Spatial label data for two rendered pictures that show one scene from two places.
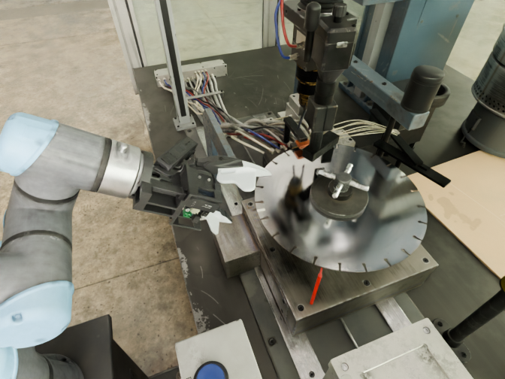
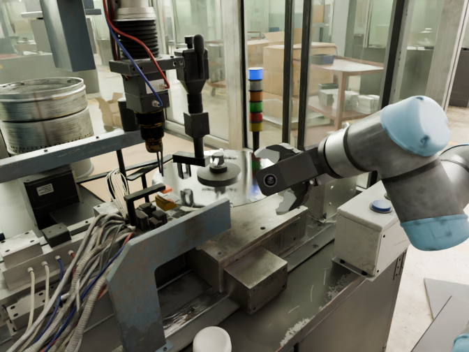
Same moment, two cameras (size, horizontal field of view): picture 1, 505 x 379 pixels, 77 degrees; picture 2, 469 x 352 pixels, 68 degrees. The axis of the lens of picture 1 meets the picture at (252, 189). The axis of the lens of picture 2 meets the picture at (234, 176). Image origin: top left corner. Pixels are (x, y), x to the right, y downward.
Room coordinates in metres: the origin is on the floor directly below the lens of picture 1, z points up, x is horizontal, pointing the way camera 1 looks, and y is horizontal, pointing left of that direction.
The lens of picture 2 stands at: (0.66, 0.58, 1.31)
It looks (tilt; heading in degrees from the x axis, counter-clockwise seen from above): 25 degrees down; 250
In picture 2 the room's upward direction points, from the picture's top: 2 degrees counter-clockwise
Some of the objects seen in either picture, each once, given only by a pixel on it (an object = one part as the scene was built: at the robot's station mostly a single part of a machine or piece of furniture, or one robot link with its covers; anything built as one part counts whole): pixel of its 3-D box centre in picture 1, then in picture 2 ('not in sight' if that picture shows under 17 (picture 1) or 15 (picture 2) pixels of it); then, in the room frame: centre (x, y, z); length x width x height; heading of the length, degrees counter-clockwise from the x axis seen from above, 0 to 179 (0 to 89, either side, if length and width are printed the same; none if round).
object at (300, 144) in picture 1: (294, 140); (149, 203); (0.61, -0.10, 0.95); 0.10 x 0.03 x 0.07; 20
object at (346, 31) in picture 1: (327, 74); (193, 89); (0.48, -0.12, 1.17); 0.06 x 0.05 x 0.20; 11
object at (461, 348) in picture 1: (452, 338); not in sight; (0.22, -0.39, 0.76); 0.09 x 0.03 x 0.03; 20
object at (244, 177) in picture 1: (246, 178); (276, 150); (0.36, 0.01, 1.06); 0.09 x 0.06 x 0.03; 103
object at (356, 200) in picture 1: (339, 192); (218, 169); (0.42, -0.17, 0.96); 0.11 x 0.11 x 0.03
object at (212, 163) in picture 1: (216, 170); (283, 156); (0.37, 0.06, 1.07); 0.09 x 0.02 x 0.05; 103
